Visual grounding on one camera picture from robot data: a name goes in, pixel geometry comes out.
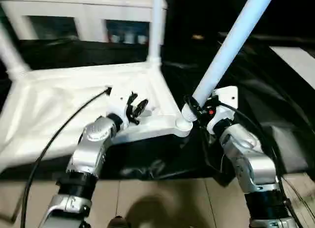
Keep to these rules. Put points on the white plastic table top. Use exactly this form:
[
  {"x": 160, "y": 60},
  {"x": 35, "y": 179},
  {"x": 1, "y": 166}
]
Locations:
[{"x": 61, "y": 102}]

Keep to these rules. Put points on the long dark tube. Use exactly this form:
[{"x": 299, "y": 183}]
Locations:
[{"x": 283, "y": 37}]

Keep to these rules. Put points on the white plastic table leg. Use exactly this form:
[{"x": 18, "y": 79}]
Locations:
[
  {"x": 231, "y": 48},
  {"x": 157, "y": 23},
  {"x": 12, "y": 53}
]

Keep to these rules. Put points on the white cabinet with glass doors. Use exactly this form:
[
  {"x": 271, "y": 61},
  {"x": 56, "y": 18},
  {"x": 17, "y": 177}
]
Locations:
[{"x": 86, "y": 13}]

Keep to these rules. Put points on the black shiny mat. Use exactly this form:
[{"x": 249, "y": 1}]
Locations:
[{"x": 160, "y": 159}]

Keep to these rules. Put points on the dark rounded robot foot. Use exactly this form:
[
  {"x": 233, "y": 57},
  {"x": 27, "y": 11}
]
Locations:
[{"x": 118, "y": 222}]

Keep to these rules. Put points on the small tan block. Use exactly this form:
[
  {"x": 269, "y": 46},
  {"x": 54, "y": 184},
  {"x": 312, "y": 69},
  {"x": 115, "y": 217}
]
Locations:
[{"x": 198, "y": 36}]

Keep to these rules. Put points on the white flat item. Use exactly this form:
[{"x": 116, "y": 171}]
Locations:
[{"x": 295, "y": 63}]

